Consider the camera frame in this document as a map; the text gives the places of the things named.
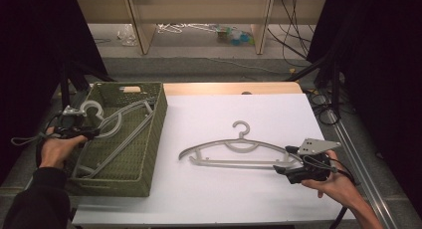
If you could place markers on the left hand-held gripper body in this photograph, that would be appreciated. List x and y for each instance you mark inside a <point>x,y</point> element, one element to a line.
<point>68,122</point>

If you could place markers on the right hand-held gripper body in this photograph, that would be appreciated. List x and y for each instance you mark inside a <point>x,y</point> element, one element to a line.
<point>315,169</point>

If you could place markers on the grey plastic clothes hanger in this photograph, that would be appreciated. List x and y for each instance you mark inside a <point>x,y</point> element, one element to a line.
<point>240,147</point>
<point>114,122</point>

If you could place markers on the green woven basket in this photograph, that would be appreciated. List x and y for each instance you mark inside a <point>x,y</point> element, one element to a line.
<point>136,156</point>

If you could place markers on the person's right hand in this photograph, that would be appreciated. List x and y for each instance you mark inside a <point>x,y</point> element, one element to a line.
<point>341,187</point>

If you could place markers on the person's left hand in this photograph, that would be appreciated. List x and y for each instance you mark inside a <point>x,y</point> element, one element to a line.
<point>53,152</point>

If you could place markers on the black stand legs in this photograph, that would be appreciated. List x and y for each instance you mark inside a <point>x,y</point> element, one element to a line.
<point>64,89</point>
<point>335,89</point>

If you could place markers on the white table sheet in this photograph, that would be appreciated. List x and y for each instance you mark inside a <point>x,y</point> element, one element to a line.
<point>215,195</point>

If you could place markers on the black curtain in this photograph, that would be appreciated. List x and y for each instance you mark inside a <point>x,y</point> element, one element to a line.
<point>381,73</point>
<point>33,56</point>

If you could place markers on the clear plastic bag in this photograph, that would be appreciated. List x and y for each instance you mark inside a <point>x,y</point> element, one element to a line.
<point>127,35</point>

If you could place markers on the pile of colourful clips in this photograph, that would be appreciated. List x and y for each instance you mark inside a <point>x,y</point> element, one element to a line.
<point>237,36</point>

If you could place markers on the pile of white hangers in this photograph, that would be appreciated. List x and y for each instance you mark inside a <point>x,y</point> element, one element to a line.
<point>172,28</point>

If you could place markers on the light wooden shelf unit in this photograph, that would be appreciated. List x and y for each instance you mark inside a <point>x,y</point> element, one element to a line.
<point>199,10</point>

